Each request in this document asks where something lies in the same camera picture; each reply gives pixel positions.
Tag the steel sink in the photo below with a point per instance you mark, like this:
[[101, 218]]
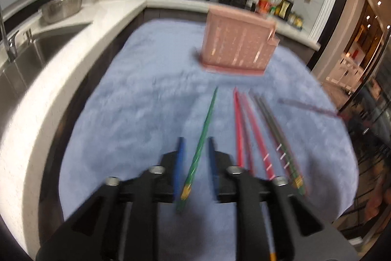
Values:
[[39, 50]]

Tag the dark red chopstick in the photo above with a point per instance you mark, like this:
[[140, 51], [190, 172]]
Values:
[[270, 132], [308, 108]]

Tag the blue towel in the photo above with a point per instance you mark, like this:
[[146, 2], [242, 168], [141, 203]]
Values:
[[137, 102]]

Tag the chrome faucet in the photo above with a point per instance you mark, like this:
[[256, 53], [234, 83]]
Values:
[[10, 47]]

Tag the clear plastic bottle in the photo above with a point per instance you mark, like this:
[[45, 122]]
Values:
[[276, 2]]

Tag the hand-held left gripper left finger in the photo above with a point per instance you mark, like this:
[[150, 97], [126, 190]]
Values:
[[178, 158]]

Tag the dark sauce bottle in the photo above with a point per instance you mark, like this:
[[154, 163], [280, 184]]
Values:
[[286, 7]]

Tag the green chopstick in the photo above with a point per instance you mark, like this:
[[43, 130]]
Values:
[[281, 138], [203, 132]]

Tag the small chrome tap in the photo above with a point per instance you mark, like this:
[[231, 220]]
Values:
[[29, 35]]

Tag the red noodle cup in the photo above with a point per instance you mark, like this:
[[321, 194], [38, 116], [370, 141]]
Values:
[[265, 6]]

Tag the pink utensil basket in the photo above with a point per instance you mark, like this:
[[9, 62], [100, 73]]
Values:
[[235, 44]]

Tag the steel bowl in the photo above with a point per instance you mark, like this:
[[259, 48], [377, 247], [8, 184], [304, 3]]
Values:
[[61, 8]]

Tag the chopstick with orange band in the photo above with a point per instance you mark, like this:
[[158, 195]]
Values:
[[272, 233]]

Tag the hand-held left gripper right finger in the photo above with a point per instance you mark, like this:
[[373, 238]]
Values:
[[212, 158]]

